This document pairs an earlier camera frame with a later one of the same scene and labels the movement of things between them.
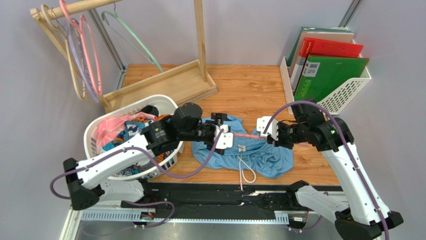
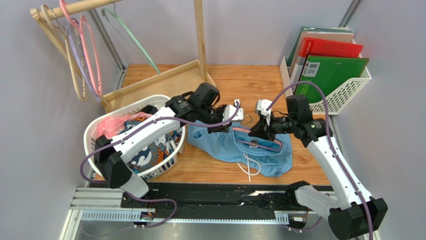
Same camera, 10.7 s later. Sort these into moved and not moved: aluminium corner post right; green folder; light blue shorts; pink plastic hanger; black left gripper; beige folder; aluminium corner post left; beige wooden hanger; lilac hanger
Moved: light blue shorts; pink plastic hanger; black left gripper
Not moved: beige wooden hanger; green folder; lilac hanger; beige folder; aluminium corner post left; aluminium corner post right
